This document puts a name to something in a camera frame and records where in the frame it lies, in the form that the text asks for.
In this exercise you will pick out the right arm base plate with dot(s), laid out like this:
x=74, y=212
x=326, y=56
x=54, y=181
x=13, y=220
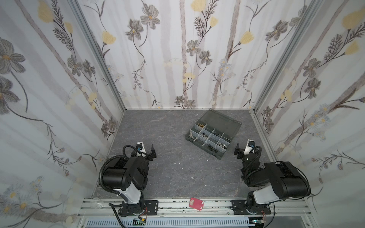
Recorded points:
x=242, y=207

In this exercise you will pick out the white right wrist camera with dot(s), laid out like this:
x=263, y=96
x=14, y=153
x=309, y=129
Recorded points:
x=249, y=146

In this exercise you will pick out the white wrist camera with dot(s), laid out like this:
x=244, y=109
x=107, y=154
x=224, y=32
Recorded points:
x=249, y=146
x=140, y=149

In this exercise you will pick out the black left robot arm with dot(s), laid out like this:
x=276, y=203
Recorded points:
x=126, y=175

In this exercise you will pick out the clear compartment organizer box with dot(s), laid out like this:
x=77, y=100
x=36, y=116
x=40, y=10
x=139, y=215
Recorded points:
x=215, y=138

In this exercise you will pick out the pink plastic card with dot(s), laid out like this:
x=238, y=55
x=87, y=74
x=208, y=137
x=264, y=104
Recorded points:
x=196, y=204

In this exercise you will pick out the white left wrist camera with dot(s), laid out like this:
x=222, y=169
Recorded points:
x=140, y=149

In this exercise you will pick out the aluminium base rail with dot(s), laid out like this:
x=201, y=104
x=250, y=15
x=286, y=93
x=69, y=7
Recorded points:
x=212, y=207

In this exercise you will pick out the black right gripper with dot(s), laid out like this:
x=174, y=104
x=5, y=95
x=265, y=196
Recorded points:
x=241, y=153

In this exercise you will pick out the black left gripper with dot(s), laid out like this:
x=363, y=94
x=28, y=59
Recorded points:
x=149, y=157

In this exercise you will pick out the white ribbed cable duct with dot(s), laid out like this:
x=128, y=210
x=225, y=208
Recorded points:
x=197, y=222

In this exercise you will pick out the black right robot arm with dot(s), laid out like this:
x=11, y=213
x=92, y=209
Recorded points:
x=277, y=181

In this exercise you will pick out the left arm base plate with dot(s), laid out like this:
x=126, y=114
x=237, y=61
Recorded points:
x=147, y=207

